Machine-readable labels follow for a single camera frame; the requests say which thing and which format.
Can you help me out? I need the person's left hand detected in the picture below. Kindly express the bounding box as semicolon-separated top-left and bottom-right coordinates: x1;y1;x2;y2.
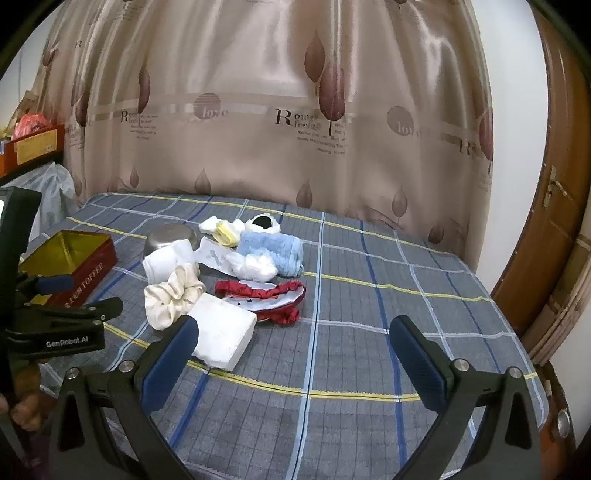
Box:
0;361;61;432

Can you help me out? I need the red plastic bag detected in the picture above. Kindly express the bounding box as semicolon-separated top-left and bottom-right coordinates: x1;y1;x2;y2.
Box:
13;113;49;139

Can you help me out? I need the white sock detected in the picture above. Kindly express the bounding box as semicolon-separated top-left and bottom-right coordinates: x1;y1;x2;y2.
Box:
142;237;201;284

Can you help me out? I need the white square cloth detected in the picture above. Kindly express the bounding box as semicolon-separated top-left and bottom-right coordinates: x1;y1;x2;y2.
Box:
185;293;258;372

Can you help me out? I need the steel bowl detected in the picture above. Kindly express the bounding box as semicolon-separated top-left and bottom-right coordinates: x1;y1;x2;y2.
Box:
143;224;201;259

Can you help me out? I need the light blue towel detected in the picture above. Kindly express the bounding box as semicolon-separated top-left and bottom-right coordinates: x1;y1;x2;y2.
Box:
236;231;304;278

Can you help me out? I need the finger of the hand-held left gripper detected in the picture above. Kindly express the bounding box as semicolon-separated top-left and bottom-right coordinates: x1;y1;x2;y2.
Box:
21;296;124;325
18;274;75;298

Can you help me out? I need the red ruffled cloth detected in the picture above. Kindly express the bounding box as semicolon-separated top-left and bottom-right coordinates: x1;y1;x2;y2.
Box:
215;278;307;326

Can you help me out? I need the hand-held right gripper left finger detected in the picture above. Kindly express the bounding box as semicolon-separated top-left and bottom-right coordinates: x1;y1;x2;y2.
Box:
46;315;204;480

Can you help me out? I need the white printed cloth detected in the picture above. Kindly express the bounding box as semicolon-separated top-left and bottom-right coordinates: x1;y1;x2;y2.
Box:
193;236;241;273

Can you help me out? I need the beige leaf print curtain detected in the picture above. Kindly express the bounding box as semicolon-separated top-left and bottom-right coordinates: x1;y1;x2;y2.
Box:
28;0;497;254

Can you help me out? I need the white cloth with yellow trim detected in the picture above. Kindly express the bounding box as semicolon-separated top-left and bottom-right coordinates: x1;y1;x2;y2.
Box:
212;220;245;247

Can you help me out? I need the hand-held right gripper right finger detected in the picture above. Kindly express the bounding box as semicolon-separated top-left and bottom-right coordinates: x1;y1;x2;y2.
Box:
389;315;543;480

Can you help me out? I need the cream scrunchie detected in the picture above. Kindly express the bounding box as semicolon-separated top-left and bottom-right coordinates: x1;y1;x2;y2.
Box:
144;263;207;330

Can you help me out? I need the brown wooden door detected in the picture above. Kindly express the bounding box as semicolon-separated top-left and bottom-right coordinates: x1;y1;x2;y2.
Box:
489;14;591;361

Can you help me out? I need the brown wooden furniture piece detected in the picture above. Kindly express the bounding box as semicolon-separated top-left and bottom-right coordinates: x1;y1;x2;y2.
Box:
522;355;578;462

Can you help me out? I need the fluffy white black item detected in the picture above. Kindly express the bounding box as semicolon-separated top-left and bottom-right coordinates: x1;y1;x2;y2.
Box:
244;213;282;234

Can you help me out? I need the red cardboard box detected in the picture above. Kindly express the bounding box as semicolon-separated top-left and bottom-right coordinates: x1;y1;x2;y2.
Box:
4;124;65;167

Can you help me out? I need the grey plaid tablecloth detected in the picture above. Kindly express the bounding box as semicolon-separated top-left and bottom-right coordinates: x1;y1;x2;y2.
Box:
18;191;552;480

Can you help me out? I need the metal door latch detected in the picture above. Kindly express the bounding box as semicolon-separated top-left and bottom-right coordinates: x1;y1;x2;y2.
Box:
542;165;568;207

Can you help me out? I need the translucent plastic table cover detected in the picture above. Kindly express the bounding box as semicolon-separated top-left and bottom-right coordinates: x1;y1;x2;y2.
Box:
18;161;79;250

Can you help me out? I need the orange box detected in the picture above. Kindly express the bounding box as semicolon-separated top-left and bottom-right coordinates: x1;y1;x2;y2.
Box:
0;138;19;177

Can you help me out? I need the red tin box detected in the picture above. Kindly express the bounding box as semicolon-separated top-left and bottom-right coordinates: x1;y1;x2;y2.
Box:
18;229;117;308

